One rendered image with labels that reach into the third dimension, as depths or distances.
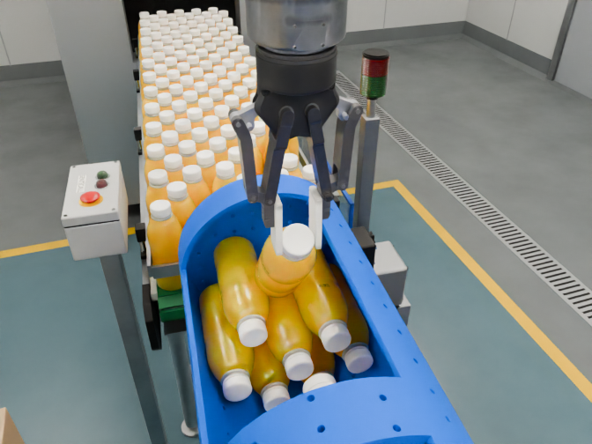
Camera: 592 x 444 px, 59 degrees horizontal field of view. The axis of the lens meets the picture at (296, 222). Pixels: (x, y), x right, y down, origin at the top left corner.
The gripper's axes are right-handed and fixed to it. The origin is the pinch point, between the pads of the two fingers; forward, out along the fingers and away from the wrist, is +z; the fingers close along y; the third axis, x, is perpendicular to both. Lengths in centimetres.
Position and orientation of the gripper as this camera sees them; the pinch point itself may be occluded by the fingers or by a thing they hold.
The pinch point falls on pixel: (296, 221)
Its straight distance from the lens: 59.9
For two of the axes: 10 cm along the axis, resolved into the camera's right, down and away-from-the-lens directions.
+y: 9.7, -1.4, 2.0
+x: -2.5, -5.7, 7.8
